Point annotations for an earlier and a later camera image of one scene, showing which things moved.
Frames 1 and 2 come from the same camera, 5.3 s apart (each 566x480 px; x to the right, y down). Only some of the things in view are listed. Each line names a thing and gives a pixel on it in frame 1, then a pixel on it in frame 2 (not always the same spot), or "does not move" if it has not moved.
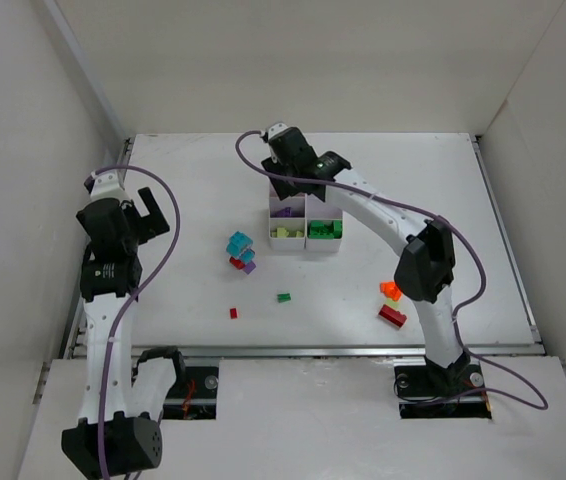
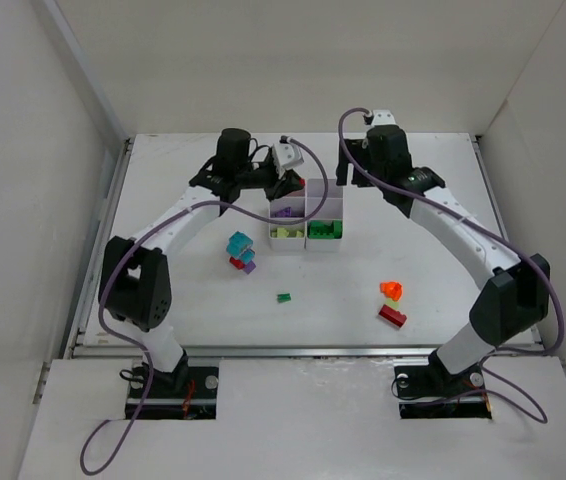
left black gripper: (150, 220) to (273, 179)
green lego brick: (324, 229) does not move
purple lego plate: (286, 212) does not move
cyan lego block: (239, 245) does not move
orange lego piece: (390, 290) does not move
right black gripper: (283, 178) to (351, 163)
